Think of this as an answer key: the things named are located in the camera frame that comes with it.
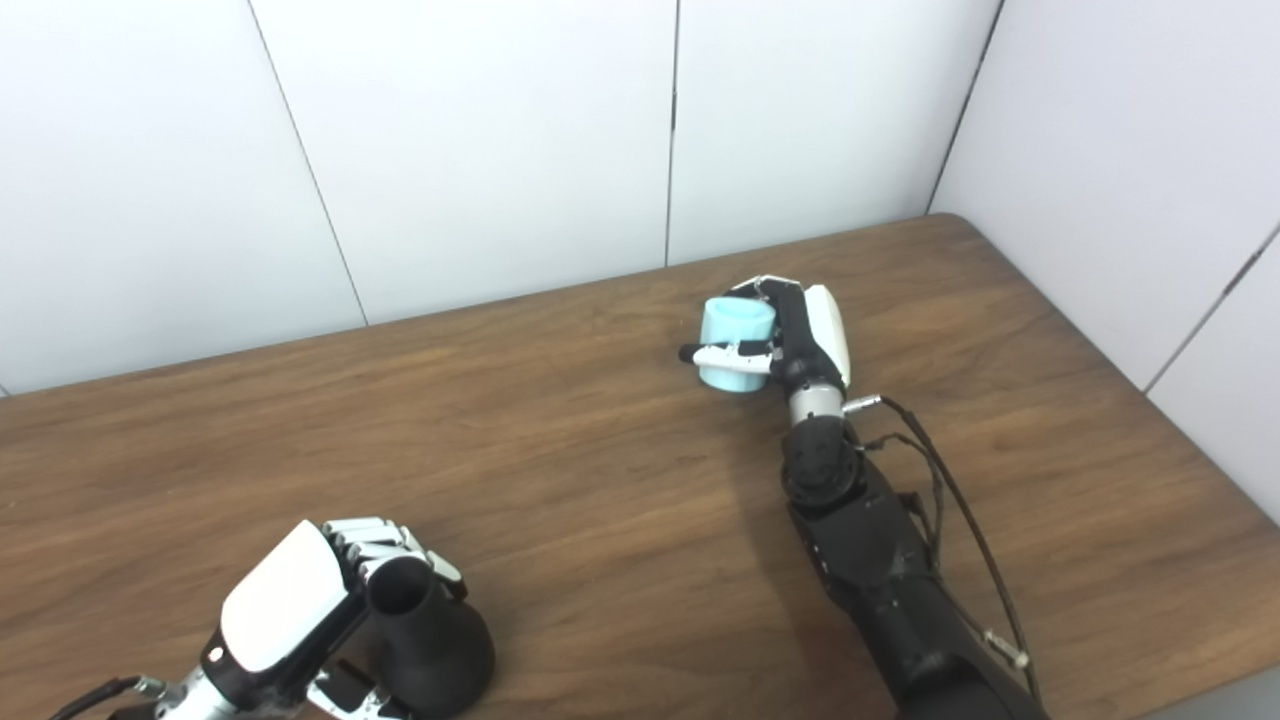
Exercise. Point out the white and black left hand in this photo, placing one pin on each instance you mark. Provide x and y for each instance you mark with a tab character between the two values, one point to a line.
285	595

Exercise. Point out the white and black right hand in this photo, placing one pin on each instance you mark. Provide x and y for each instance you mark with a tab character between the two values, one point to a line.
810	340

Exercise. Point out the black flared nozzle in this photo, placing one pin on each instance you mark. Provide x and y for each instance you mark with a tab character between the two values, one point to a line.
440	655

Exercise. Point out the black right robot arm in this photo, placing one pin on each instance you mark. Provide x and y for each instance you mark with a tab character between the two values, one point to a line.
880	570

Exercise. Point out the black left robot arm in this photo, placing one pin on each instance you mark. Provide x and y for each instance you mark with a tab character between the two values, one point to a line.
195	700

